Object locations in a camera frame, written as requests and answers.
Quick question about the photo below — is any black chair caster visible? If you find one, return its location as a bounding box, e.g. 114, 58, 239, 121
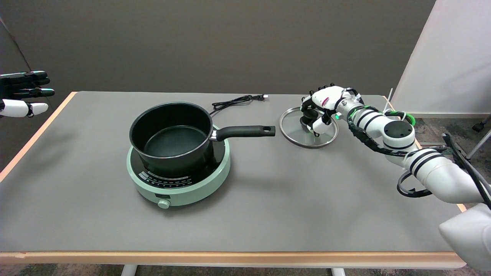
472, 115, 491, 133

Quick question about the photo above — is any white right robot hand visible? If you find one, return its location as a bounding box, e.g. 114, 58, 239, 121
300, 84, 351, 137

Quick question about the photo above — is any white partition board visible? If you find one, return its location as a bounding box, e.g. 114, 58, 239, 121
390, 0, 491, 118

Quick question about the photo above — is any black saucepan with handle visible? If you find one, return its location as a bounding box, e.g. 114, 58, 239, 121
129, 102, 276, 179

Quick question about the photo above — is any thin black cable loop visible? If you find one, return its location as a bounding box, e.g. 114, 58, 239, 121
397, 171, 433, 198

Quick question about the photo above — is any grey table mat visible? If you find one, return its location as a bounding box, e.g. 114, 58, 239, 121
0, 91, 461, 253

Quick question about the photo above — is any mint green induction cooker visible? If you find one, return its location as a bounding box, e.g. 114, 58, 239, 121
127, 125, 231, 209

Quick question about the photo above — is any glass pot lid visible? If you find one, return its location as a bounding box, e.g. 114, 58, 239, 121
279, 107, 339, 148

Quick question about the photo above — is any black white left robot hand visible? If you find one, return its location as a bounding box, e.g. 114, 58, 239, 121
0, 71, 55, 118

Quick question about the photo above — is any black power cord with plug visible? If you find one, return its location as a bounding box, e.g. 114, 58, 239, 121
209, 94, 268, 115

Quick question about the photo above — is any grey chair leg with caster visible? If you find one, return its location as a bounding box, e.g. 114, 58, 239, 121
462, 130, 491, 170

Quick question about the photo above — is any floor vent grille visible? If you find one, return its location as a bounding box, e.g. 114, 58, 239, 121
420, 142, 466, 157

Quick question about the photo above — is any black cable bundle on forearm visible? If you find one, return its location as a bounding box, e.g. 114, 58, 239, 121
346, 107, 408, 157

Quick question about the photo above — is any thick black sleeved cable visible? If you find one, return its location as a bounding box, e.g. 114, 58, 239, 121
441, 133, 491, 210

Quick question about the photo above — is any green cable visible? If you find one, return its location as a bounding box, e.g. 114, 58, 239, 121
359, 105, 417, 127

